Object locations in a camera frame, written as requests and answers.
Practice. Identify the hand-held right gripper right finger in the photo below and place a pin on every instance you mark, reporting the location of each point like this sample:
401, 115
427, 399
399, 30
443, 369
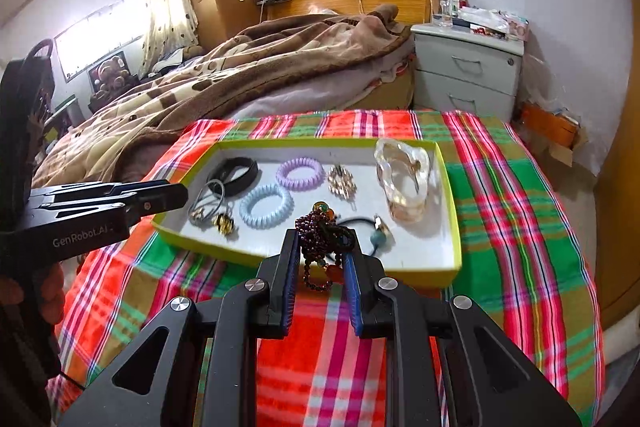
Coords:
351, 302

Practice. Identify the brown patterned blanket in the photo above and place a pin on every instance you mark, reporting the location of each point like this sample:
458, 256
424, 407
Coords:
225, 72

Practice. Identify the wooden door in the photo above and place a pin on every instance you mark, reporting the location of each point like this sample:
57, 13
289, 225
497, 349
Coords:
617, 232

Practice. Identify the black hair band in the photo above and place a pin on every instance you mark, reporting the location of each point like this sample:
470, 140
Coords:
248, 177

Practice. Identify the pile of packets and trinkets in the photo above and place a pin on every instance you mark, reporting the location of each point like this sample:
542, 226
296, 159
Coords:
487, 22

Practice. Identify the person's left hand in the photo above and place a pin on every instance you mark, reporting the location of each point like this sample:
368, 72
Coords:
52, 292

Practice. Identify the orange cardboard box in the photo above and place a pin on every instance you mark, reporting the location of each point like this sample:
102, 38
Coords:
547, 124

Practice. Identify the teddy bear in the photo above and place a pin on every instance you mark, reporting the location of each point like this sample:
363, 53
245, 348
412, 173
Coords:
107, 74

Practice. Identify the window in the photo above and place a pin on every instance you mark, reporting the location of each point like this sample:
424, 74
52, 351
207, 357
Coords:
100, 37

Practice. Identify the lavender bed sheet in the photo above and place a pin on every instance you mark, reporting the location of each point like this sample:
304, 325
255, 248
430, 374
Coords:
320, 92

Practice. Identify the red green plaid cloth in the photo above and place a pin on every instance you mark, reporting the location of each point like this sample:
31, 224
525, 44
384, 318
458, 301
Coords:
500, 207

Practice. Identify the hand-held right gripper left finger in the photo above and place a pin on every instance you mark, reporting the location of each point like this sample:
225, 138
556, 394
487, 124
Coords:
291, 302

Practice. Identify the clear glass cup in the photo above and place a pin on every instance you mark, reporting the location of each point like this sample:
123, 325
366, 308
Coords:
442, 14

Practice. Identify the pearly hair claw clip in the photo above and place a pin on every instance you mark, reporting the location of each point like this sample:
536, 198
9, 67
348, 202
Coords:
400, 207

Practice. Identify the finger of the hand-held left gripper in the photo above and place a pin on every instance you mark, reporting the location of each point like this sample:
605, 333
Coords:
75, 193
165, 199

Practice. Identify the cluttered dark shelf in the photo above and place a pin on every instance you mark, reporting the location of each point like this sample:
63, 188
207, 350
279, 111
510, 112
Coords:
65, 117

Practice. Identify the white nightstand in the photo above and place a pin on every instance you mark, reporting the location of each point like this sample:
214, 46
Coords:
465, 72

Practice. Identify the green-edged white box tray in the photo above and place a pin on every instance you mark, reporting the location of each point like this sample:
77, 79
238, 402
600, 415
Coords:
425, 252

